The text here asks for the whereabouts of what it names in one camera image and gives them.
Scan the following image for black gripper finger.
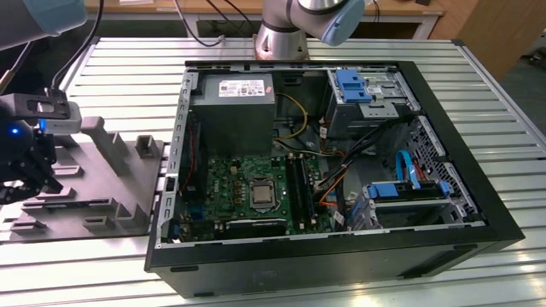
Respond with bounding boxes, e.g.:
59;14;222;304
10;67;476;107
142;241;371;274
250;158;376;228
0;179;42;205
26;134;66;194

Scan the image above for black RAM slot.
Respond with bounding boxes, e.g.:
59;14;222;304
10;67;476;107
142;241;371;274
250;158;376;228
285;152;303;228

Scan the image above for grey parts rack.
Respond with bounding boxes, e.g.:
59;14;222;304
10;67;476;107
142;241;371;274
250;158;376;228
8;116;171;240

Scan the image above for green motherboard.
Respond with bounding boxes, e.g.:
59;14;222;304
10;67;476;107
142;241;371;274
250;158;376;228
181;153;338;239

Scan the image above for grey power supply unit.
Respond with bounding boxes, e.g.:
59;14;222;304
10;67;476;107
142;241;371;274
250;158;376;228
190;73;278;161

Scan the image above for long wooden desk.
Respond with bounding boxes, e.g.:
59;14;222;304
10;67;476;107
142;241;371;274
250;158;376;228
84;0;448;40

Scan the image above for white label sticker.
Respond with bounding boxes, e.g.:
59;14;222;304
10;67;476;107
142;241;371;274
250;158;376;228
218;79;266;98

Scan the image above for CPU socket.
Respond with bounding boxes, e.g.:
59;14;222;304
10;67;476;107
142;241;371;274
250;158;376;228
247;177;281;214

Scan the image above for silver CPU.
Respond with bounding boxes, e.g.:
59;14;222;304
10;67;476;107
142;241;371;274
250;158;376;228
251;185;274;205

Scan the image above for black graphics card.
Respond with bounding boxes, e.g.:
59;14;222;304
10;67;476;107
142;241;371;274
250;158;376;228
226;217;287;239

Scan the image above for black open PC case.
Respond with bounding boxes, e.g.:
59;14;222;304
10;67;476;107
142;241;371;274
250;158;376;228
143;59;526;300

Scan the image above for blue drive latch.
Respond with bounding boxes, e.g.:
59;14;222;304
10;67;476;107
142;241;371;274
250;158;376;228
335;68;369;104

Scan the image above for silver drive cage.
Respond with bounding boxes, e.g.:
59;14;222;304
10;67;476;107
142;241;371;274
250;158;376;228
326;67;422;138

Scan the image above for hard disk in blue carrier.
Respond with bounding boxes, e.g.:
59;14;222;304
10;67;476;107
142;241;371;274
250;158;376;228
366;180;452;202

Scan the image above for wooden cabinet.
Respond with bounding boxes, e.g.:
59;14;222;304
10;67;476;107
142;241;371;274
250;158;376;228
429;0;546;81

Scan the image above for black chair caster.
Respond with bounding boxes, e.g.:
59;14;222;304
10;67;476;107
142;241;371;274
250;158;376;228
521;47;546;67

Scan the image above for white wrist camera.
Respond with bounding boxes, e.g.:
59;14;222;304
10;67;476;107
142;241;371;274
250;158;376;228
40;101;83;135

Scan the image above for black camera bracket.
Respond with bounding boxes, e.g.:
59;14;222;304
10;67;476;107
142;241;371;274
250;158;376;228
15;93;72;122

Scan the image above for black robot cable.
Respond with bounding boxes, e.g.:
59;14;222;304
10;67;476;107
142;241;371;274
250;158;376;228
50;0;106;97

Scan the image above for brown braided robot cable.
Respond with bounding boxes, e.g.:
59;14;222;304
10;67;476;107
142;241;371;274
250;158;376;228
0;41;36;94

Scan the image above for yellow wire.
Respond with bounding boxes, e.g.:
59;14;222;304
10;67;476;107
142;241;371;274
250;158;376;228
275;92;309;141

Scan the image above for orange wires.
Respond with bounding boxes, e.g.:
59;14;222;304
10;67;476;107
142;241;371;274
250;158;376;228
318;178;342;209

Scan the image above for black wire bundle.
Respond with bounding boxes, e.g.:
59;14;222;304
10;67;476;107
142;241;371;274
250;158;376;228
315;118;416;193

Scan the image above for blue flat wire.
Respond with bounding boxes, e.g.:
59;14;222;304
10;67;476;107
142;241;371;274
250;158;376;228
396;149;422;188

